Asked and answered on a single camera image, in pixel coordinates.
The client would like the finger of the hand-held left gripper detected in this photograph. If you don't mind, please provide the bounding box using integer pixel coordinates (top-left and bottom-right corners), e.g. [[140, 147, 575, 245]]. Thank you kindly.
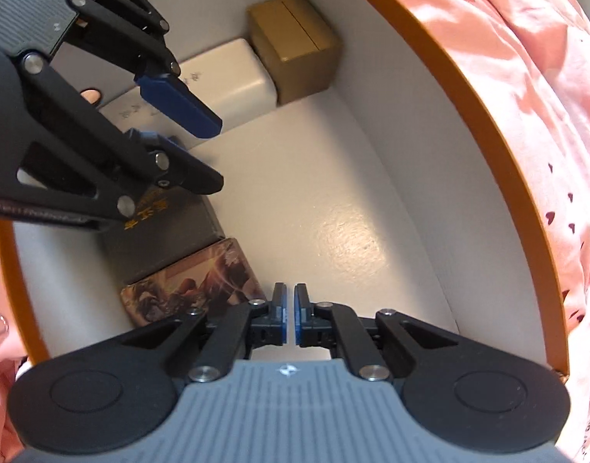
[[15, 53, 223, 226], [69, 0, 223, 140]]

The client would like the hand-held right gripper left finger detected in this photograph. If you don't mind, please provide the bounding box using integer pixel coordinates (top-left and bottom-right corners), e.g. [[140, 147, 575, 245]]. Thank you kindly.
[[122, 282, 288, 383]]

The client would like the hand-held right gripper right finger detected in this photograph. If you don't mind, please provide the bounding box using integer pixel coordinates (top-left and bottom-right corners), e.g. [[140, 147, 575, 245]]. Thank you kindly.
[[294, 283, 460, 381]]

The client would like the white glasses case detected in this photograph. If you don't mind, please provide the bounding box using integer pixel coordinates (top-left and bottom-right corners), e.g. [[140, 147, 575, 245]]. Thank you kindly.
[[99, 39, 279, 145]]

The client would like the brown picture-printed box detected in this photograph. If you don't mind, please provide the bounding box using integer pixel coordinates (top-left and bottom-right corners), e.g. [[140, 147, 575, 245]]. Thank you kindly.
[[120, 237, 268, 331]]

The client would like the orange cardboard box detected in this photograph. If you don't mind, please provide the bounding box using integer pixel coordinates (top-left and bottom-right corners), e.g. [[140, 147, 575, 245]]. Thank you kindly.
[[0, 0, 571, 382]]

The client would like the gold cardboard box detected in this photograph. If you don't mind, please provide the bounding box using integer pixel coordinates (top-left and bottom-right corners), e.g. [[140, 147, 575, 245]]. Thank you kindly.
[[247, 0, 344, 105]]

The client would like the black box with gold print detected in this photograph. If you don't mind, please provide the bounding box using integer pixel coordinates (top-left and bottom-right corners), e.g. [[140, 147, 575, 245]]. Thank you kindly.
[[99, 186, 227, 285]]

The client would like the pink printed blanket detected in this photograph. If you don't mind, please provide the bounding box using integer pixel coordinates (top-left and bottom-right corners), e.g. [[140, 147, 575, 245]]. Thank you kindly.
[[0, 0, 590, 463]]

